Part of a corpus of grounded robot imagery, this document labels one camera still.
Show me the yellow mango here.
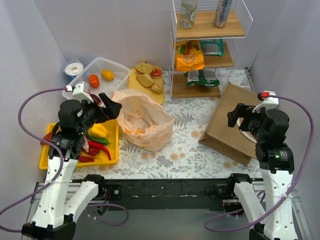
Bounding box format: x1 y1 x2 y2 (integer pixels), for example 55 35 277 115
101 69 115 81

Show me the dark red plum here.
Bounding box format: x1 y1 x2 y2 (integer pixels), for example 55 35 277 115
90 94 102 106

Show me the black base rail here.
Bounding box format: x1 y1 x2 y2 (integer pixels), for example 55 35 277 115
90 177 238 216

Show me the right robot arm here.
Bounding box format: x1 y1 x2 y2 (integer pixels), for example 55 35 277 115
227 103 298 240

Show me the small orange pumpkin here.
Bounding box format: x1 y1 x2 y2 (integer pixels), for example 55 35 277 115
88 74 100 89

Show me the brown burlap tote bag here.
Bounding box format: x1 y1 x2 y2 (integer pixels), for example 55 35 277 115
197 81 270 167

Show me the silver drink can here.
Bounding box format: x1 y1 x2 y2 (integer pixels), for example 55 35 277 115
213 0 233 28

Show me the small bread roll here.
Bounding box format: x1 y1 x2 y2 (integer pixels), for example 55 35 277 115
151 84 163 94

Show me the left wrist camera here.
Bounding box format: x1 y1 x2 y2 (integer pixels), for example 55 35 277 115
65 82 94 103

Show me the floral table mat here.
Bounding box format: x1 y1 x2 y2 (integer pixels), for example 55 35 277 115
72 71 261 180

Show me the white tape roll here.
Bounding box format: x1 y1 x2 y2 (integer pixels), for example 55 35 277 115
63 62 84 81

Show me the orange mango gummy packet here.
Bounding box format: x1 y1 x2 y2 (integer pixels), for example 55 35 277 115
174 40 205 72

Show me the white wire shelf rack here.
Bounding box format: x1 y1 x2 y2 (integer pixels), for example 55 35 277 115
169 0 253 99

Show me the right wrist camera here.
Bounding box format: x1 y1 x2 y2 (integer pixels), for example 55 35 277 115
252 91 279 113

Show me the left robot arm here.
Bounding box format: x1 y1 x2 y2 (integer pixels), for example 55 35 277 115
21 93 122 240

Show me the peach plastic grocery bag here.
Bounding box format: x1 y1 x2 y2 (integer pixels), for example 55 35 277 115
111 89 175 152

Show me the red toy lobster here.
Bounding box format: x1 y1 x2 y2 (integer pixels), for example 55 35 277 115
40 131 52 145

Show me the round bread loaf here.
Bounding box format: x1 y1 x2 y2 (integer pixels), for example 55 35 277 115
135 61 154 75

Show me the green white snack packet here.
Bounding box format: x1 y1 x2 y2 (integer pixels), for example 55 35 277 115
184 69 220 88

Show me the red chili pepper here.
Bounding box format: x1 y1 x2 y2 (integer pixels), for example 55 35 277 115
87 141 112 161

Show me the green chili pepper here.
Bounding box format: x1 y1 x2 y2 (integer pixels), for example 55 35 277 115
86 133 110 145

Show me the white plastic basket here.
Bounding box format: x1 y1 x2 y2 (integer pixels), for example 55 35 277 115
69 57 131 98

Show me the bread slice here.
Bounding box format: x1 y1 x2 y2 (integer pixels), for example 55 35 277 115
135 74 155 88

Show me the yellow bell pepper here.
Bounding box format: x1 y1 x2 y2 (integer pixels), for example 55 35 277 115
87 123 109 139

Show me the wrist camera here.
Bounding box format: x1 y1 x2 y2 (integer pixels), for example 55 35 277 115
252 91 279 113
65 82 94 103

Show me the yellow bread tray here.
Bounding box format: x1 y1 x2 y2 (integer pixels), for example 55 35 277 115
127 66 165 105

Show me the teal snack packet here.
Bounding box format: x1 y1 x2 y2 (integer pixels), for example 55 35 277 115
200 38 224 57

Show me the yellow vegetable tray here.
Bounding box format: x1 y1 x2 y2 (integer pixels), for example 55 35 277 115
39 118 120 170

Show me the clear glass bottle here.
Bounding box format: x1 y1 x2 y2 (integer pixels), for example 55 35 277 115
179 0 198 29

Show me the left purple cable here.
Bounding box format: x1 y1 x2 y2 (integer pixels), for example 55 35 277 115
0 87 130 233

